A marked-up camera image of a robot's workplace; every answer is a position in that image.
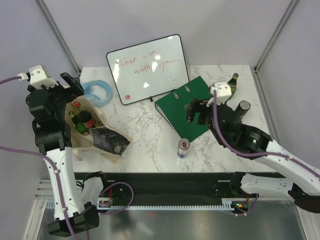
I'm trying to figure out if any white slotted cable duct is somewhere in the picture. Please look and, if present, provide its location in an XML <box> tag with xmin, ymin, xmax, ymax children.
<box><xmin>96</xmin><ymin>200</ymin><xmax>235</xmax><ymax>211</ymax></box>

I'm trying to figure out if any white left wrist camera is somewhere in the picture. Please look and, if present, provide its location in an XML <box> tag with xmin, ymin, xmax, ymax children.
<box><xmin>17</xmin><ymin>65</ymin><xmax>59</xmax><ymax>90</ymax></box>

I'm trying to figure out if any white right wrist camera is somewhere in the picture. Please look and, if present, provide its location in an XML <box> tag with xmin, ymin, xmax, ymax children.
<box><xmin>209</xmin><ymin>81</ymin><xmax>232</xmax><ymax>105</ymax></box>

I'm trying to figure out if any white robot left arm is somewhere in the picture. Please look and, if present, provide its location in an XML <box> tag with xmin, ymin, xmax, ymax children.
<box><xmin>25</xmin><ymin>67</ymin><xmax>110</xmax><ymax>238</ymax></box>

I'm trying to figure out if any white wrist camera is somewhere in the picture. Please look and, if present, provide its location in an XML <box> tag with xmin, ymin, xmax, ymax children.
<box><xmin>17</xmin><ymin>65</ymin><xmax>59</xmax><ymax>90</ymax></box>
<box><xmin>209</xmin><ymin>81</ymin><xmax>232</xmax><ymax>105</ymax></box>

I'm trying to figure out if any small white whiteboard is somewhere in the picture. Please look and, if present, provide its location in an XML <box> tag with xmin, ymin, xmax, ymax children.
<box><xmin>106</xmin><ymin>34</ymin><xmax>190</xmax><ymax>106</ymax></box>

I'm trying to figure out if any aluminium frame post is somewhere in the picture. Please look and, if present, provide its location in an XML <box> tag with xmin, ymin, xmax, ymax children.
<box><xmin>34</xmin><ymin>0</ymin><xmax>82</xmax><ymax>76</ymax></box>
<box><xmin>253</xmin><ymin>0</ymin><xmax>300</xmax><ymax>74</ymax></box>

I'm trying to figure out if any right aluminium frame post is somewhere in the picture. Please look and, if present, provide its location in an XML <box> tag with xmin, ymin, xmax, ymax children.
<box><xmin>253</xmin><ymin>0</ymin><xmax>300</xmax><ymax>74</ymax></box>

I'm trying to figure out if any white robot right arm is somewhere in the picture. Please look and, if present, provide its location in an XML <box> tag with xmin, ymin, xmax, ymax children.
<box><xmin>184</xmin><ymin>98</ymin><xmax>320</xmax><ymax>214</ymax></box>

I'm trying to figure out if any beige canvas tote bag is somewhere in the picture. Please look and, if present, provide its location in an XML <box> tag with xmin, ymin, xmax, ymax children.
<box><xmin>65</xmin><ymin>96</ymin><xmax>133</xmax><ymax>163</ymax></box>

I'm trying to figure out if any cola bottle red cap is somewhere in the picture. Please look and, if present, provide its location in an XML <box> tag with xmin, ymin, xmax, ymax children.
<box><xmin>72</xmin><ymin>100</ymin><xmax>97</xmax><ymax>130</ymax></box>

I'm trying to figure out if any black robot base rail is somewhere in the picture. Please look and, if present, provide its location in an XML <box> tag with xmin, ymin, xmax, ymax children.
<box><xmin>74</xmin><ymin>171</ymin><xmax>286</xmax><ymax>207</ymax></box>

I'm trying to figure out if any left aluminium frame post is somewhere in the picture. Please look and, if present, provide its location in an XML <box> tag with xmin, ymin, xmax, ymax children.
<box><xmin>34</xmin><ymin>0</ymin><xmax>82</xmax><ymax>76</ymax></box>

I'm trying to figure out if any black yellow label can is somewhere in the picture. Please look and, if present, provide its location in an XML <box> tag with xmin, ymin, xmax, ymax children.
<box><xmin>235</xmin><ymin>100</ymin><xmax>251</xmax><ymax>120</ymax></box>

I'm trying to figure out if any green ring binder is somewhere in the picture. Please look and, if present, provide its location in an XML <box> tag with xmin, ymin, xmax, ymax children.
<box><xmin>155</xmin><ymin>76</ymin><xmax>211</xmax><ymax>142</ymax></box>

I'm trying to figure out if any silver blue energy drink can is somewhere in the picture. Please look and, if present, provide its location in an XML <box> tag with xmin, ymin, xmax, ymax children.
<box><xmin>177</xmin><ymin>138</ymin><xmax>190</xmax><ymax>159</ymax></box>

